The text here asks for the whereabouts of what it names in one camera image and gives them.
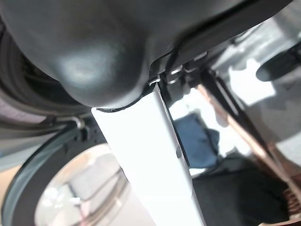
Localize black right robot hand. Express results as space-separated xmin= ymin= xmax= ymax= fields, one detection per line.
xmin=0 ymin=0 xmax=292 ymax=226

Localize blue garment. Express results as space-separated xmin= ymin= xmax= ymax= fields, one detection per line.
xmin=175 ymin=113 xmax=221 ymax=169

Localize black garment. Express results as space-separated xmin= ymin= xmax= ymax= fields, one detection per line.
xmin=191 ymin=160 xmax=292 ymax=226

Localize washing machine glass door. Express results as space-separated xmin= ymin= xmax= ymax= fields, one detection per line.
xmin=0 ymin=113 xmax=156 ymax=226

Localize wicker laundry basket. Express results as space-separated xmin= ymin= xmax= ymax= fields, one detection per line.
xmin=196 ymin=82 xmax=301 ymax=226

